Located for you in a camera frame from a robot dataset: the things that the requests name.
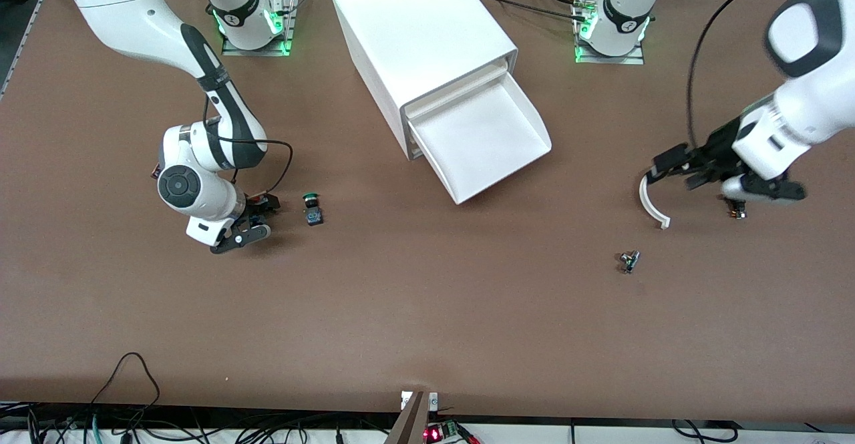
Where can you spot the white curved plastic piece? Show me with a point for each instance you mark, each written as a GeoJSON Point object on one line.
{"type": "Point", "coordinates": [646, 202]}

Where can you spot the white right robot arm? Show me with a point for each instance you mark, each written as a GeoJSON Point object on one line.
{"type": "Point", "coordinates": [127, 10]}

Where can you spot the white drawer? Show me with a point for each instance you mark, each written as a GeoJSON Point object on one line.
{"type": "Point", "coordinates": [481, 137]}

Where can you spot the green push button switch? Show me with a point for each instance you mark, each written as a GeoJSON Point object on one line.
{"type": "Point", "coordinates": [313, 215]}

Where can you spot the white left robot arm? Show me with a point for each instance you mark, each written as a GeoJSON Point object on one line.
{"type": "Point", "coordinates": [815, 97]}

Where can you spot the wooden post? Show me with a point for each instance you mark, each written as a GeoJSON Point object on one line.
{"type": "Point", "coordinates": [409, 424]}

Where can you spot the white drawer cabinet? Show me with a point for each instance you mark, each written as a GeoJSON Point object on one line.
{"type": "Point", "coordinates": [414, 30]}

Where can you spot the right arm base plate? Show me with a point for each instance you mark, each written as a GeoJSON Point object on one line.
{"type": "Point", "coordinates": [267, 51]}

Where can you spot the circuit board with red light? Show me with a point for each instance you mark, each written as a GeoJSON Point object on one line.
{"type": "Point", "coordinates": [437, 434]}

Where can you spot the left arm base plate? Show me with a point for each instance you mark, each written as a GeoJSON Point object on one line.
{"type": "Point", "coordinates": [608, 59]}

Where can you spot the small metal switch part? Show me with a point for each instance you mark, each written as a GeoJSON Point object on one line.
{"type": "Point", "coordinates": [628, 262]}

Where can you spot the black push button switch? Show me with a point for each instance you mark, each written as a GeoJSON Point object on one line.
{"type": "Point", "coordinates": [737, 211]}

